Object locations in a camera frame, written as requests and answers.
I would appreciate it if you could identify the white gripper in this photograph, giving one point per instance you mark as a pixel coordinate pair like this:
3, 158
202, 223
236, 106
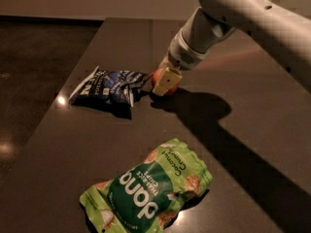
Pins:
181, 56

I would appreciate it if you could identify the red apple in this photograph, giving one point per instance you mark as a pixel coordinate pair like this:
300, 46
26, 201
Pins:
157, 76

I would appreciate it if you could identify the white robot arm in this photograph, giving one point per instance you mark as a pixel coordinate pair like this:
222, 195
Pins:
284, 35

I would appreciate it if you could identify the blue chip bag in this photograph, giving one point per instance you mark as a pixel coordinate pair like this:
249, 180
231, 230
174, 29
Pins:
121, 87

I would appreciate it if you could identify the green rice chips bag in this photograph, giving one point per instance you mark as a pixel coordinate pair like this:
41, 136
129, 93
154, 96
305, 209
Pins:
147, 197

